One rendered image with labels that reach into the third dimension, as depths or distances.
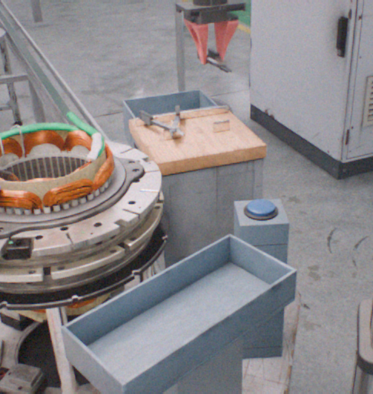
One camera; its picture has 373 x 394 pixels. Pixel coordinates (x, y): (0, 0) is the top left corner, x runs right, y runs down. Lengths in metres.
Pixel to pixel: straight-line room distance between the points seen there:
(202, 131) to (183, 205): 0.14
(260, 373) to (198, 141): 0.39
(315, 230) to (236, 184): 1.77
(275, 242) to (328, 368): 1.28
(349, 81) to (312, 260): 0.94
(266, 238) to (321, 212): 2.06
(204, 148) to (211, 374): 0.42
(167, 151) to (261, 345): 0.34
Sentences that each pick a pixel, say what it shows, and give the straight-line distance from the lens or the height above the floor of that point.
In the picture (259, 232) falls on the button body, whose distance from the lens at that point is 0.84.
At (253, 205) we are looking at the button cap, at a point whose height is 1.04.
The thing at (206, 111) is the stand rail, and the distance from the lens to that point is 1.10.
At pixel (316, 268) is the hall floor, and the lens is 2.52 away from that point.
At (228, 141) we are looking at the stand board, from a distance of 1.00.
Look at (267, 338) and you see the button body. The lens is 0.96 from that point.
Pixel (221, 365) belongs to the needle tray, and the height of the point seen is 0.98.
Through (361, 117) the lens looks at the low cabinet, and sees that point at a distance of 3.12.
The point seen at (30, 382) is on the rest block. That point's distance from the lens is 0.91.
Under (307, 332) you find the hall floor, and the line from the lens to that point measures 2.21.
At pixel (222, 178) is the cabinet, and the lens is 0.99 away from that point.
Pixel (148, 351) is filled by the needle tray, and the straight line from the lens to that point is 0.65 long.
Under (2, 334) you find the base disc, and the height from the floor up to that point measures 0.80.
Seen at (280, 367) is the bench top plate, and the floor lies 0.78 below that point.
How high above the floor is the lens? 1.47
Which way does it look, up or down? 29 degrees down
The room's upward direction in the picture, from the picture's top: 2 degrees counter-clockwise
